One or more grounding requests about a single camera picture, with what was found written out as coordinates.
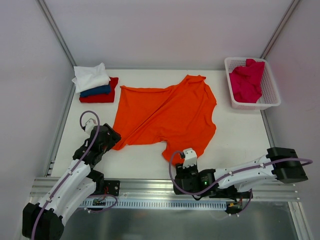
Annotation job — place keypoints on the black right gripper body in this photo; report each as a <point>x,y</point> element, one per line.
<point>186,171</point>

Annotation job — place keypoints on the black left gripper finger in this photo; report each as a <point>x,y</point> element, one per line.
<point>107,145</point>
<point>113,136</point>

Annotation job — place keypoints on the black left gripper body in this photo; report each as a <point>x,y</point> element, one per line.
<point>110,135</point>

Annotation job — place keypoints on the orange t-shirt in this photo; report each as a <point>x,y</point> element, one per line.
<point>179,115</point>

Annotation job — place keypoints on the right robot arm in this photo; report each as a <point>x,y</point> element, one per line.
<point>237,182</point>

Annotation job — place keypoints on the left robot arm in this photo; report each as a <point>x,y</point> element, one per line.
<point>46,219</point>

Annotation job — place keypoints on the red folded t-shirt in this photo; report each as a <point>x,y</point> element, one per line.
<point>103,98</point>

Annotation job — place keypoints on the blue folded t-shirt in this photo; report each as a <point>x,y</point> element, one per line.
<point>104,89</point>

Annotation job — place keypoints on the white folded t-shirt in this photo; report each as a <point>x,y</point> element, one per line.
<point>87,78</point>

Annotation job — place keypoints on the white plastic basket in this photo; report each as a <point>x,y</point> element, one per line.
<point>270,94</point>

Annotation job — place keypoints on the magenta crumpled t-shirt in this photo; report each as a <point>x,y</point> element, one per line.
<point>246,81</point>

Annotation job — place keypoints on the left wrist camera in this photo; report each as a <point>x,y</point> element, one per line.
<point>89,125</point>

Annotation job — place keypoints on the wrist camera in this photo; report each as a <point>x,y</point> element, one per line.
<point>190,158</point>
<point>89,125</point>

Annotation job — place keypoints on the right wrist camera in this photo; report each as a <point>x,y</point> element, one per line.
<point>190,158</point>

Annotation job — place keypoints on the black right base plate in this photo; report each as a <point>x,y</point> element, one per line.
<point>233,195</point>

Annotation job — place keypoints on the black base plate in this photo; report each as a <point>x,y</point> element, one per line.
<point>111,187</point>
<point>233,195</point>

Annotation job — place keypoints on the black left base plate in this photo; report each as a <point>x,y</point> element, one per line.
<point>111,187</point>

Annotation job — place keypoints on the white slotted cable duct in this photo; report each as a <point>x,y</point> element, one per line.
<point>154,204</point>

